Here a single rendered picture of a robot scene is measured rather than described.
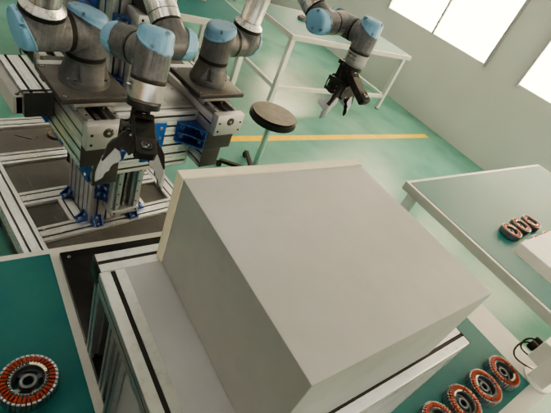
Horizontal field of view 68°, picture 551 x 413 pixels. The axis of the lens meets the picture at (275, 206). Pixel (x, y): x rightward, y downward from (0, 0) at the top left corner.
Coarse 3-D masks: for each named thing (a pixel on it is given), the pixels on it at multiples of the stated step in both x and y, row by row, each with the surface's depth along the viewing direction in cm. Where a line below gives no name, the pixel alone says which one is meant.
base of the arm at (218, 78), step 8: (200, 56) 157; (200, 64) 158; (208, 64) 157; (216, 64) 157; (224, 64) 159; (192, 72) 161; (200, 72) 158; (208, 72) 159; (216, 72) 159; (224, 72) 162; (200, 80) 159; (208, 80) 160; (216, 80) 160; (224, 80) 163; (216, 88) 162
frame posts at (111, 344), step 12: (96, 288) 81; (96, 300) 81; (96, 312) 83; (96, 324) 86; (96, 336) 88; (108, 336) 76; (96, 348) 93; (108, 348) 79; (108, 360) 79; (108, 372) 81
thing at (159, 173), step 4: (156, 156) 93; (148, 160) 93; (156, 160) 93; (152, 164) 93; (156, 164) 94; (160, 164) 94; (152, 168) 94; (156, 168) 94; (160, 168) 94; (156, 172) 94; (160, 172) 95; (164, 172) 96; (156, 176) 95; (160, 176) 95; (164, 176) 96; (160, 180) 96; (160, 184) 96; (160, 188) 98
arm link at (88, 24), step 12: (72, 12) 115; (84, 12) 116; (96, 12) 120; (72, 24) 114; (84, 24) 117; (96, 24) 118; (84, 36) 118; (96, 36) 120; (72, 48) 118; (84, 48) 121; (96, 48) 123; (96, 60) 125
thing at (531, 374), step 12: (528, 240) 118; (540, 240) 121; (516, 252) 116; (528, 252) 114; (540, 252) 115; (528, 264) 114; (540, 264) 112; (516, 348) 144; (540, 348) 136; (540, 360) 136; (528, 372) 142; (540, 372) 138; (540, 384) 139
